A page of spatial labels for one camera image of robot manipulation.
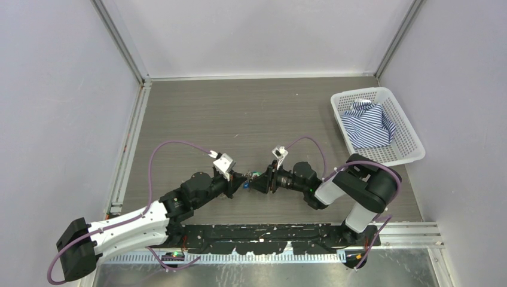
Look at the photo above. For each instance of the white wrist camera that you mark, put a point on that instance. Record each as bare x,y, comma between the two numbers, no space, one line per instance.
280,153
223,164

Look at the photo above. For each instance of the numbered metal key ring disc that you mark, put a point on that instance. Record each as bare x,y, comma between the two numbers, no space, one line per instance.
250,176

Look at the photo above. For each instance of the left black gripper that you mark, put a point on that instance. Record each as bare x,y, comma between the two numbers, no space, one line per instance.
235,179

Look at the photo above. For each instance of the aluminium frame rail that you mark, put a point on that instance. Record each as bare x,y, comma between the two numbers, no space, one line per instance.
127,152

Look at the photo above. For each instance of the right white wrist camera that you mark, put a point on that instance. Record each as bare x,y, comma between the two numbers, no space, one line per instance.
280,153

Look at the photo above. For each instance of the white plastic basket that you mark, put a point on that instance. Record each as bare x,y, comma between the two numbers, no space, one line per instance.
405,147

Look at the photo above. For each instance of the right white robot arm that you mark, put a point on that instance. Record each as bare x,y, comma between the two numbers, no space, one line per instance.
370,184

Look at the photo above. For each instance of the blue striped shirt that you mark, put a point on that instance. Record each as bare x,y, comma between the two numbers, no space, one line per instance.
367,125

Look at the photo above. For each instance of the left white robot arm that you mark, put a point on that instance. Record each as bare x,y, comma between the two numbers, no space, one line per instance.
83,246

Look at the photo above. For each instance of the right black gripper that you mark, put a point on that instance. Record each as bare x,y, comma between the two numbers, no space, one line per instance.
269,178

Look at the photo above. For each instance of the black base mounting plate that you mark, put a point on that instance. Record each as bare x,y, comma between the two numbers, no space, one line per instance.
265,239

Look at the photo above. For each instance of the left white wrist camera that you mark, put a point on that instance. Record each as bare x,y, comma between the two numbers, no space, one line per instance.
223,164

